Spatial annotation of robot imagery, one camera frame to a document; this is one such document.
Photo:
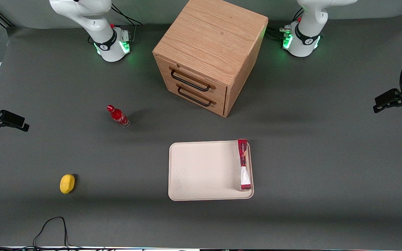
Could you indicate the red cookie box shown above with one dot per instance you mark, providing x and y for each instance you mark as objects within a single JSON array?
[{"x": 244, "y": 164}]

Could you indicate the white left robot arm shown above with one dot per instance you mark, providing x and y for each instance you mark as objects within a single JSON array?
[{"x": 307, "y": 31}]

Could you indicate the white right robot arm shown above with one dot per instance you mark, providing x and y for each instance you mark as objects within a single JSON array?
[{"x": 106, "y": 42}]

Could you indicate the cream plastic tray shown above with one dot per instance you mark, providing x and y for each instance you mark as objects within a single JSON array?
[{"x": 204, "y": 170}]

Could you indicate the yellow lemon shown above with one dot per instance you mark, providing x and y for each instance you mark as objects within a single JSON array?
[{"x": 67, "y": 183}]

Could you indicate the red cola bottle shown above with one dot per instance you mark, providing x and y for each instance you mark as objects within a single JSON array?
[{"x": 118, "y": 115}]

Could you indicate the wooden drawer cabinet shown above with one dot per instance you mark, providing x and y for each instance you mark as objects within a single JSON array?
[{"x": 211, "y": 38}]

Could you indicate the black frame rail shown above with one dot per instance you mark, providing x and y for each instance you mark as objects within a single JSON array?
[{"x": 0, "y": 17}]

